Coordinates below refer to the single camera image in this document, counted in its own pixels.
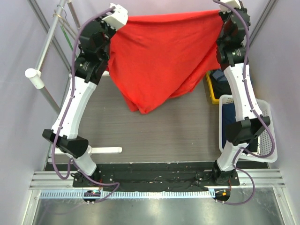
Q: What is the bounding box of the red tank top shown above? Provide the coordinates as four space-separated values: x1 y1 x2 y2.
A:
108 10 223 114

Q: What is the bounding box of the yellow plastic tray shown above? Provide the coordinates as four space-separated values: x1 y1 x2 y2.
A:
205 69 221 105

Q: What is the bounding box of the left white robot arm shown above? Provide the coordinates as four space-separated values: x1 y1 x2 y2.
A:
42 15 119 187

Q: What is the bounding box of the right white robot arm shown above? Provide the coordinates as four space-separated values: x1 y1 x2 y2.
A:
211 0 271 185

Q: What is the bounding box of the grey clothes hanger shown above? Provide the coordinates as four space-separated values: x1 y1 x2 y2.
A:
52 10 77 40

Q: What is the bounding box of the green clothes hanger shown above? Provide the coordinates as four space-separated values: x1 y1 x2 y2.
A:
60 25 75 51

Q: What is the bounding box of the blue grey garment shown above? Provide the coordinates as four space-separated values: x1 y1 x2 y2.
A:
210 69 227 83

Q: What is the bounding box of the black garment in tray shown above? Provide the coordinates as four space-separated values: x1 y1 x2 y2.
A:
212 81 232 99

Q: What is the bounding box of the metal clothes rack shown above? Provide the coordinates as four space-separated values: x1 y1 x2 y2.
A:
24 0 122 157

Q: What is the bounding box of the navy garment in basket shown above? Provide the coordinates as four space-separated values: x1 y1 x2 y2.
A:
221 103 236 148

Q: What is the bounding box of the white plastic laundry basket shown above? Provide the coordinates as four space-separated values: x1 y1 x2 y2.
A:
218 95 278 163

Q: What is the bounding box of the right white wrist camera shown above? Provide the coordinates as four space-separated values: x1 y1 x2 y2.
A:
217 0 242 13

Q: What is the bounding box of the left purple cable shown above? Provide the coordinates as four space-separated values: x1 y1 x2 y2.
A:
51 6 120 203

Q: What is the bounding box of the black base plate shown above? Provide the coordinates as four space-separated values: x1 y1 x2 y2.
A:
44 161 240 191

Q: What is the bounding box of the white slotted cable duct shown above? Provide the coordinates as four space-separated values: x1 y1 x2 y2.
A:
40 189 215 199

